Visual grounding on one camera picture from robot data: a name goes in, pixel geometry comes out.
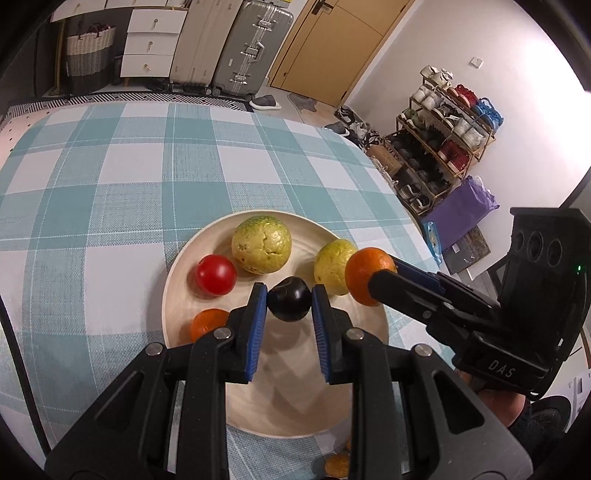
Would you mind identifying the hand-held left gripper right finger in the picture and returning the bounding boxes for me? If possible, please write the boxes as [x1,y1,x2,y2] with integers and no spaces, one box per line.
[311,285,534,480]

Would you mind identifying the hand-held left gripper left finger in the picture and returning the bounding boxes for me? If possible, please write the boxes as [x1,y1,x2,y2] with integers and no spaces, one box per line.
[45,282,269,480]

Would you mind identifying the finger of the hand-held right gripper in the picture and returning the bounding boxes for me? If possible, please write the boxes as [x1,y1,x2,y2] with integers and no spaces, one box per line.
[368,269,462,330]
[392,256,502,315]

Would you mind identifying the dark purple plum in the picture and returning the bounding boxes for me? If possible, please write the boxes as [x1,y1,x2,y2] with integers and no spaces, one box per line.
[267,276,311,322]

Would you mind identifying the cream round plate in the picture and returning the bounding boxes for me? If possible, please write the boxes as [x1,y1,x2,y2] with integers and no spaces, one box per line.
[161,212,389,438]

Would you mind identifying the red tomato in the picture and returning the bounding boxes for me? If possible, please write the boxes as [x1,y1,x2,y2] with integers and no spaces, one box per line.
[195,254,238,296]

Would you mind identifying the green yellow passion fruit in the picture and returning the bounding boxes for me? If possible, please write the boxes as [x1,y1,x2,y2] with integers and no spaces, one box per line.
[231,215,293,275]

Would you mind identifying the person's right hand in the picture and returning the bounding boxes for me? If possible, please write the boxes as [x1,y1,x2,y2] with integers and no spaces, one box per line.
[462,374,528,429]

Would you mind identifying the blue snack packet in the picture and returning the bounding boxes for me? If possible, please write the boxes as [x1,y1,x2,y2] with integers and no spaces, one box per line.
[421,220,444,266]

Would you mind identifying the patterned dark mat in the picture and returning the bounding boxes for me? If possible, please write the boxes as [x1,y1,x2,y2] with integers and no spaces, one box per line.
[443,226,492,278]

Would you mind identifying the purple bag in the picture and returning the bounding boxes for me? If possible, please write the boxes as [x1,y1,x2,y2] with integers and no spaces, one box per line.
[422,175,500,250]

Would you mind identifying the brown cardboard box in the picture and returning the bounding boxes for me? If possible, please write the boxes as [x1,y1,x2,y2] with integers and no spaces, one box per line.
[367,144,402,176]

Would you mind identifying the small orange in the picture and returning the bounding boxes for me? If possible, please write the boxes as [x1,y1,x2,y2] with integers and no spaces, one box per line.
[323,452,352,478]

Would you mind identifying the wooden shoe rack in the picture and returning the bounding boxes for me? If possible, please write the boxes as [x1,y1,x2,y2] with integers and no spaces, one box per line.
[394,65,504,217]

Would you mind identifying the row of racked shoes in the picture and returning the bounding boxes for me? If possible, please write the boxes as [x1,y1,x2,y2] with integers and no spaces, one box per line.
[397,65,504,213]

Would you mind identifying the pile of loose shoes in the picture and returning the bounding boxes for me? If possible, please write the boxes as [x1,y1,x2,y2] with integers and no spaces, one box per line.
[323,105,382,148]

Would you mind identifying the teal checkered tablecloth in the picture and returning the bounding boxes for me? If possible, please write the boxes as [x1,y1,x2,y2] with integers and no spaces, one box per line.
[0,102,441,480]

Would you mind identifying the grey doormat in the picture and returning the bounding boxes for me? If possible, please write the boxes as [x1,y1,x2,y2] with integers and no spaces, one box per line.
[287,91,319,114]

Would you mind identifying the grey slippers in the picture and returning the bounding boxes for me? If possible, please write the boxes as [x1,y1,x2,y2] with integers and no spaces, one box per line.
[249,93,282,112]

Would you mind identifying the wooden door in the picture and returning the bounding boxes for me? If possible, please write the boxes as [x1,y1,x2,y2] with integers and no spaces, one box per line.
[268,0,416,107]

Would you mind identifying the black white striped rug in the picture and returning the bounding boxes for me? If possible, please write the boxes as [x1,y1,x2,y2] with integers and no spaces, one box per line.
[4,92,254,114]

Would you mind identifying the silver suitcase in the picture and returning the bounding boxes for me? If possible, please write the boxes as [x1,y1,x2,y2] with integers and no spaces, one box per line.
[211,0,294,100]

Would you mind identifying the beige suitcase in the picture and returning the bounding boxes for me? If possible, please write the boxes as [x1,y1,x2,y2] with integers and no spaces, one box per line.
[168,0,245,93]

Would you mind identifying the white drawer cabinet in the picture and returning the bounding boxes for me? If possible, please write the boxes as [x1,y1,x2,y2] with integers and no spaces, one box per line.
[119,7,188,84]

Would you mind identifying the dotted floor mat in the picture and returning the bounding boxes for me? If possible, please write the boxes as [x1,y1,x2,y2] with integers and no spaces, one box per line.
[0,113,33,162]

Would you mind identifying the woven laundry basket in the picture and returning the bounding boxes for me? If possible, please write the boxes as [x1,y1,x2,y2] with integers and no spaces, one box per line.
[66,25,117,95]

